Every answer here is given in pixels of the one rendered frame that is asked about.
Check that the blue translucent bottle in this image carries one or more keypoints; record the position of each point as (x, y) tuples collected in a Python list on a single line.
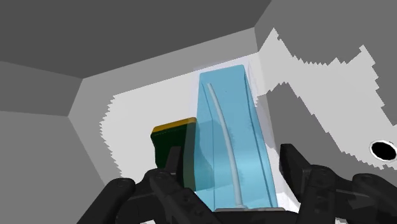
[(231, 139)]

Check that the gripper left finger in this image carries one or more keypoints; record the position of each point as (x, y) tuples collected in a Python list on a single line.
[(161, 192)]

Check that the dark green yellow-topped block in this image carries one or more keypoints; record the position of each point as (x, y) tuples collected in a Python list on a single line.
[(170, 145)]

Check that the black round drain hole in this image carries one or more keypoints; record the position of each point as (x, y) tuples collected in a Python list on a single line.
[(384, 150)]

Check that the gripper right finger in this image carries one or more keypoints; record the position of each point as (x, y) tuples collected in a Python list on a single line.
[(328, 192)]

